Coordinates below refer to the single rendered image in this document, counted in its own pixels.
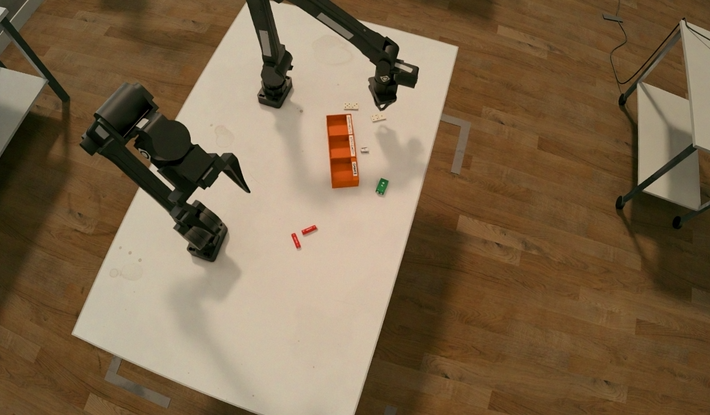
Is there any green 9v battery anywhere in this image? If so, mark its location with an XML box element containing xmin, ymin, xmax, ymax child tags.
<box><xmin>376</xmin><ymin>178</ymin><xmax>388</xmax><ymax>195</ymax></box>

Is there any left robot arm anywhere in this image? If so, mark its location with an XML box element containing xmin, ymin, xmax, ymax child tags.
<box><xmin>246</xmin><ymin>0</ymin><xmax>419</xmax><ymax>105</ymax></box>

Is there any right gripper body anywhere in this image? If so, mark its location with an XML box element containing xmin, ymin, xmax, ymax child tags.
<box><xmin>156</xmin><ymin>153</ymin><xmax>235</xmax><ymax>220</ymax></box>

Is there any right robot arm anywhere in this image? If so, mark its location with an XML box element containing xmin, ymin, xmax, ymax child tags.
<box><xmin>80</xmin><ymin>82</ymin><xmax>226</xmax><ymax>260</ymax></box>

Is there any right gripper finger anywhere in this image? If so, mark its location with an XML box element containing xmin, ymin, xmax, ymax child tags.
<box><xmin>222</xmin><ymin>156</ymin><xmax>251</xmax><ymax>194</ymax></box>
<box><xmin>178</xmin><ymin>211</ymin><xmax>217</xmax><ymax>236</ymax></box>

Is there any orange open-top bin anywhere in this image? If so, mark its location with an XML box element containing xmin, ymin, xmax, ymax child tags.
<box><xmin>326</xmin><ymin>114</ymin><xmax>359</xmax><ymax>188</ymax></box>

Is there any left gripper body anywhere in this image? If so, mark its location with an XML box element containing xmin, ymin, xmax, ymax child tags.
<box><xmin>368</xmin><ymin>76</ymin><xmax>397</xmax><ymax>105</ymax></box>

